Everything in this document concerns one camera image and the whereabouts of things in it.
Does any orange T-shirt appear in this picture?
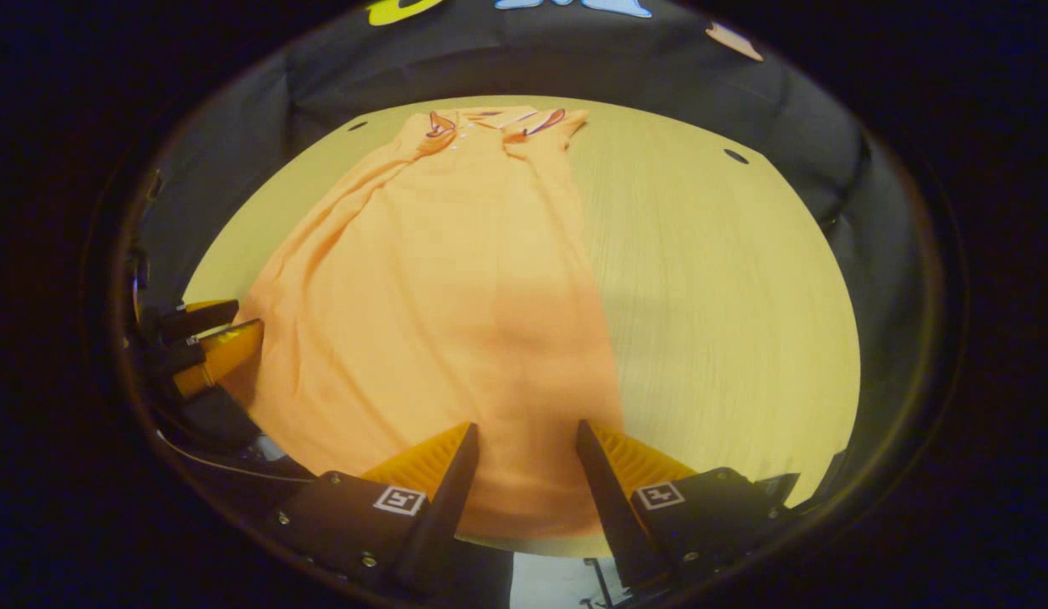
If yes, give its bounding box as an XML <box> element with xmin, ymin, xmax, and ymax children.
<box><xmin>222</xmin><ymin>106</ymin><xmax>626</xmax><ymax>542</ymax></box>

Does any thin gripper cable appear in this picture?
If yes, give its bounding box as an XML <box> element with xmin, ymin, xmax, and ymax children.
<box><xmin>157</xmin><ymin>430</ymin><xmax>317</xmax><ymax>485</ymax></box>

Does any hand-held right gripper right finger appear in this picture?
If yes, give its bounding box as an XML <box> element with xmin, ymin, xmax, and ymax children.
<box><xmin>574</xmin><ymin>418</ymin><xmax>802</xmax><ymax>597</ymax></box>

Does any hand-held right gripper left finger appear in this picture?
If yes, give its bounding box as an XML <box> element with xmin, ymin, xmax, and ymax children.
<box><xmin>270</xmin><ymin>420</ymin><xmax>482</xmax><ymax>597</ymax></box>

